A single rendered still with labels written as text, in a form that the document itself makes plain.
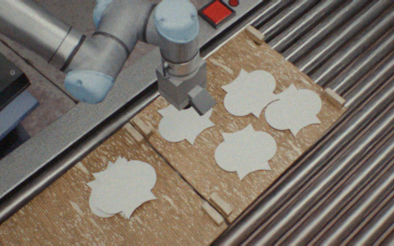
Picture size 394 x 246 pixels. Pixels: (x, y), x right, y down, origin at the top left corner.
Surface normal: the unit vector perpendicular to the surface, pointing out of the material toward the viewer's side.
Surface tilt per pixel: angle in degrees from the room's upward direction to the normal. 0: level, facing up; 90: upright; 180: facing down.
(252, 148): 0
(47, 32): 35
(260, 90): 4
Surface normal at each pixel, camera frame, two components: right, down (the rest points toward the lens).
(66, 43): 0.38, -0.02
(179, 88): 0.71, 0.62
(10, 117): -0.02, -0.46
